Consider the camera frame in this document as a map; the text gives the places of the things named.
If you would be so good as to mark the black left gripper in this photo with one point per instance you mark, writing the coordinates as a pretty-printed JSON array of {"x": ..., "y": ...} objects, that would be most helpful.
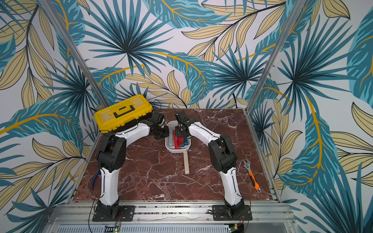
[{"x": 166, "y": 134}]

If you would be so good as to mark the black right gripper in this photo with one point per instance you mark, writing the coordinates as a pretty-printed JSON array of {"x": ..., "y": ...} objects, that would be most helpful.
[{"x": 179, "y": 131}]

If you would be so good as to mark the red clip tool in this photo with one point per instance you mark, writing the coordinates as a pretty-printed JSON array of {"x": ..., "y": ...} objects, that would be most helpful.
[
  {"x": 175, "y": 141},
  {"x": 180, "y": 140}
]

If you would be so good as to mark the white plastic storage box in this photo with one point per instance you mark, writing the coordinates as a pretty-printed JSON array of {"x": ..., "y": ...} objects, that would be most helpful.
[{"x": 174, "y": 123}]

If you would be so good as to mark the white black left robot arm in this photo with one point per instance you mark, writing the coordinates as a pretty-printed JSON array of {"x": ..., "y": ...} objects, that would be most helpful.
[{"x": 112, "y": 154}]

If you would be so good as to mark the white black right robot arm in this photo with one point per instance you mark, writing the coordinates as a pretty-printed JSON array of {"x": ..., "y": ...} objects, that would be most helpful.
[{"x": 222, "y": 153}]

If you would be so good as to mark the beige wooden block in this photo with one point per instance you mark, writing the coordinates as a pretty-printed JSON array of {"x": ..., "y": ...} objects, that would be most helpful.
[{"x": 186, "y": 163}]

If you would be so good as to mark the yellow black toolbox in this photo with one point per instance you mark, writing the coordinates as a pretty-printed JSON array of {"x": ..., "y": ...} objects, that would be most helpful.
[{"x": 117, "y": 115}]

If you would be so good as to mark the orange adjustable wrench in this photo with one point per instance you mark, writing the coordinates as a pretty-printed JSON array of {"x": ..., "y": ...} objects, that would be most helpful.
[{"x": 247, "y": 165}]

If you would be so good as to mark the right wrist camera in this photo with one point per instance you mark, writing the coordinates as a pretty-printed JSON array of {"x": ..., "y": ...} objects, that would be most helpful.
[{"x": 181, "y": 117}]

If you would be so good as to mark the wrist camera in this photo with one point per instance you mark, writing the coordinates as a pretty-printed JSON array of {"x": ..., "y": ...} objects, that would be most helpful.
[
  {"x": 157, "y": 118},
  {"x": 181, "y": 117}
]

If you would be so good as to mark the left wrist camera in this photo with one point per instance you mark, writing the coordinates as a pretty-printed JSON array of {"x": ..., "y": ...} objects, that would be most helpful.
[{"x": 157, "y": 118}]

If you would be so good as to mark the left aluminium corner post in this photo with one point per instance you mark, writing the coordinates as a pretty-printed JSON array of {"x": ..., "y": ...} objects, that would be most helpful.
[{"x": 62, "y": 24}]

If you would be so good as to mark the aluminium corner post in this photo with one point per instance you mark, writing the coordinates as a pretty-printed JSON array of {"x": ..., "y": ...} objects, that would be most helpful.
[
  {"x": 62, "y": 24},
  {"x": 277, "y": 48}
]

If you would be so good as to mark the blue handled pliers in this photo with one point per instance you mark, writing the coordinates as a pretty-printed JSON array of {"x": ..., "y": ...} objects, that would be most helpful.
[{"x": 98, "y": 173}]

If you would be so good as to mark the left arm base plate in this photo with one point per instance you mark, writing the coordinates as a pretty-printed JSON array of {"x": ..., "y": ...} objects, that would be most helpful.
[{"x": 115, "y": 213}]

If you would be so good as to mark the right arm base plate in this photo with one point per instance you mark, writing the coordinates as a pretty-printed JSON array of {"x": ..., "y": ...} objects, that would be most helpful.
[{"x": 223, "y": 213}]

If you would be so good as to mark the aluminium front rail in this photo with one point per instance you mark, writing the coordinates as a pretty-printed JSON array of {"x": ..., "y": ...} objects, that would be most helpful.
[{"x": 174, "y": 217}]

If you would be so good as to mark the right aluminium corner post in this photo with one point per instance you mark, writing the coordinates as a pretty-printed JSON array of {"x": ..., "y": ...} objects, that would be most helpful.
[{"x": 277, "y": 48}]

